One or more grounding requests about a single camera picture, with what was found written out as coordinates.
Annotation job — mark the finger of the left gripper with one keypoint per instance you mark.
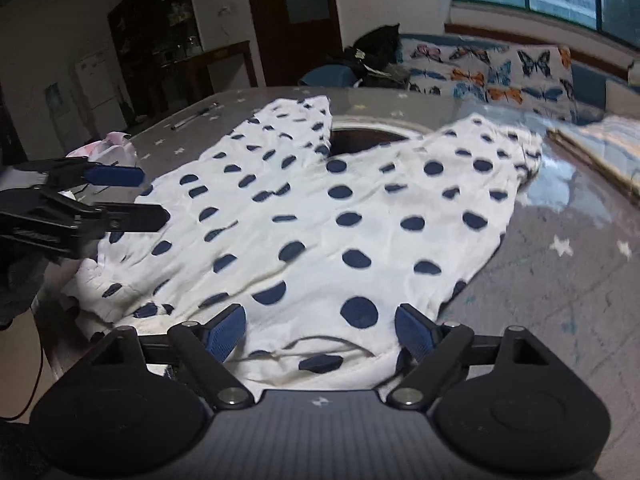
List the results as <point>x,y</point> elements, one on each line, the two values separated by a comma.
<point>120,217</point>
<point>119,176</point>

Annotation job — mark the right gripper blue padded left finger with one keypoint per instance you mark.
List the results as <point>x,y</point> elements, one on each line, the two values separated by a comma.
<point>224,332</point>

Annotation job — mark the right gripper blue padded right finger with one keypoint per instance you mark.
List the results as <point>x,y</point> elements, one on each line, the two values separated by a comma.
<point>415,332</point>

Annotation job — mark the white navy polka dot pants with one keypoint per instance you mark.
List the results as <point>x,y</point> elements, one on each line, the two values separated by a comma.
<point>318,249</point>

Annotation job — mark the black clothes pile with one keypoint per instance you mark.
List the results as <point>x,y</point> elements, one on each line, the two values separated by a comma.
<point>373,59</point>

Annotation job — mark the pink white cloth bag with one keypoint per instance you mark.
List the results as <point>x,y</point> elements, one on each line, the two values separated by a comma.
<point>115,149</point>

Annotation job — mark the white refrigerator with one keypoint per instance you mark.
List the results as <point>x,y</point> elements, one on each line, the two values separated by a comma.
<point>100,96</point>

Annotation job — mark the black pen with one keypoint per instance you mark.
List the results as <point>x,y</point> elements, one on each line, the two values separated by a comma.
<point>200,113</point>

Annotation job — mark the dark wooden cabinet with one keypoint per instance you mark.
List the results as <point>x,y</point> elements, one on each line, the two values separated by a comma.
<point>163,60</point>

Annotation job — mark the grey star tablecloth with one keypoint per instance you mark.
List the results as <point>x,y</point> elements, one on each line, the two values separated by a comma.
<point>567,268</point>

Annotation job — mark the round induction cooktop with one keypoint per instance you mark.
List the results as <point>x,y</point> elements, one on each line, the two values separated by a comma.
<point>354,134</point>

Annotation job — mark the dark wooden door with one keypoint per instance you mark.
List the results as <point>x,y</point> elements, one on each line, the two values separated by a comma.
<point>295,37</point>

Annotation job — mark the striped folded blanket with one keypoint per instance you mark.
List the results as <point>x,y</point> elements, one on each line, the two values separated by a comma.
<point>610,147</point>

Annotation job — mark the butterfly print pillow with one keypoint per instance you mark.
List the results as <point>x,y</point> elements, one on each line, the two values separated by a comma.
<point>537,79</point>

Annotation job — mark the blue sofa bench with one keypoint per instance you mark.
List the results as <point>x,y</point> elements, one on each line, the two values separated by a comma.
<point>590,85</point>

